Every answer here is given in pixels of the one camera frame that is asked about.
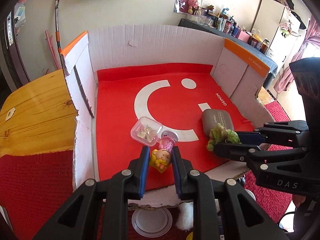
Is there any white wardrobe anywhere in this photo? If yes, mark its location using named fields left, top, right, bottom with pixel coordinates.
left=251, top=0, right=301, bottom=80

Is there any person's right hand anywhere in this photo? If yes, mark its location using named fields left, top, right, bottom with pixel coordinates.
left=292, top=194, right=306, bottom=207

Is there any small clear plastic box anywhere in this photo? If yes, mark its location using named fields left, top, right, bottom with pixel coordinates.
left=130, top=116, right=163, bottom=147

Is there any yellow pink doll figurine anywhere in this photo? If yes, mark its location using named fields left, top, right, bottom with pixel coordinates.
left=149, top=130, right=178, bottom=173

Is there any red knitted table cloth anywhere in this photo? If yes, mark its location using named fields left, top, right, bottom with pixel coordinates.
left=0, top=100, right=293, bottom=240

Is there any green plush toy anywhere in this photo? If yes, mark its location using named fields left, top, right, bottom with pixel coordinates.
left=207, top=123, right=241, bottom=152

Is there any pink bunny plush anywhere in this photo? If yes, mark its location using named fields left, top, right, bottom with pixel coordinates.
left=179, top=0, right=198, bottom=15

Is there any brown eye shadow case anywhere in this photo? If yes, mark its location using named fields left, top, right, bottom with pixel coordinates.
left=202, top=109, right=234, bottom=137

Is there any pink curtain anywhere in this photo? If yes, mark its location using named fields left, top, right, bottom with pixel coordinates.
left=274, top=15, right=319, bottom=94

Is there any red miniso bag liner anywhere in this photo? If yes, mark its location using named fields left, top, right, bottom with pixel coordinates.
left=96, top=63, right=253, bottom=180

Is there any orange tipped mop handle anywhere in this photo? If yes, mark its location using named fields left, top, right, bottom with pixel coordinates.
left=55, top=0, right=61, bottom=54

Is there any orange cardboard box tray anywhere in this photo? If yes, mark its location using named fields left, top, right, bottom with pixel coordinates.
left=60, top=24, right=276, bottom=210

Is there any round clear plastic lid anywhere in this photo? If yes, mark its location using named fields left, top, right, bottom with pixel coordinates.
left=131, top=208, right=172, bottom=238

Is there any white fluffy star hair clip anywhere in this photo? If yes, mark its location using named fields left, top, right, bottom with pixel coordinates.
left=176, top=202, right=194, bottom=231

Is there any dark brown door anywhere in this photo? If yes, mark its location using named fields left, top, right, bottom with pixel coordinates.
left=1, top=9, right=30, bottom=92

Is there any dark cloth side table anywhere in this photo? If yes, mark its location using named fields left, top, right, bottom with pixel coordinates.
left=177, top=18, right=278, bottom=91

